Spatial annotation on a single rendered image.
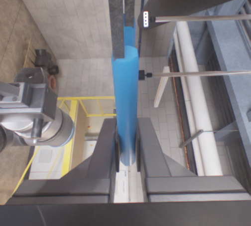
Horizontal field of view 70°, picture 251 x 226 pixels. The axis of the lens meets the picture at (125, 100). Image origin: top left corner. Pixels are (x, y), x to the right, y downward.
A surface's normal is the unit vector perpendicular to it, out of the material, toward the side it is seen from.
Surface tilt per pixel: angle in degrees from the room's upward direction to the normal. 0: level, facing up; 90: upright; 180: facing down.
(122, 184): 90
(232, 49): 90
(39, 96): 90
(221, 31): 90
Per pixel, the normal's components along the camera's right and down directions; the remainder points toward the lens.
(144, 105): -0.02, -0.44
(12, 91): 0.86, -0.19
